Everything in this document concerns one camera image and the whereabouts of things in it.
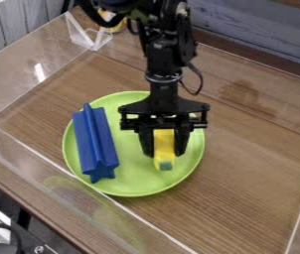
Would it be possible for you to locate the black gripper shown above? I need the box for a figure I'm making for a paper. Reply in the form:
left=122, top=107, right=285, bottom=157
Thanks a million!
left=118, top=82, right=210, bottom=158

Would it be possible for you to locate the yellow toy banana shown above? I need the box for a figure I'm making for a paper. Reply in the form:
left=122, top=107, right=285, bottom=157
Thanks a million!
left=154, top=129, right=176, bottom=171

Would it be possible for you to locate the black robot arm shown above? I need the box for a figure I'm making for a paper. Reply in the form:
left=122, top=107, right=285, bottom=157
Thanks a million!
left=77, top=0, right=210, bottom=157

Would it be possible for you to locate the green round plate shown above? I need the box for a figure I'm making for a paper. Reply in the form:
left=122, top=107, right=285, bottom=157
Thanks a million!
left=63, top=91, right=206, bottom=197

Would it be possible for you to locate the blue star-shaped block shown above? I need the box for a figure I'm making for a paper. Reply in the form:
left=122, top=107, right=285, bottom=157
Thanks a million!
left=73, top=103, right=119, bottom=184

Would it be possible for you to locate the yellow printed can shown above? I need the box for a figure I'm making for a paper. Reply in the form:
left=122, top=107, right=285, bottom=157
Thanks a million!
left=95, top=8, right=127, bottom=34

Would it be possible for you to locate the clear acrylic enclosure wall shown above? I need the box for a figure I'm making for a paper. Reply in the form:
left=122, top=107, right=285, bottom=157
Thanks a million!
left=0, top=19, right=300, bottom=254

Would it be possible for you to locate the clear acrylic corner bracket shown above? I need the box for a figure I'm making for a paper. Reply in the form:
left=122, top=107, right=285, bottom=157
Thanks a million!
left=66, top=12, right=113, bottom=52

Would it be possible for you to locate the black cable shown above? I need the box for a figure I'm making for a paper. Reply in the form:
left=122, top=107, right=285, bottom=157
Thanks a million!
left=0, top=221, right=28, bottom=254

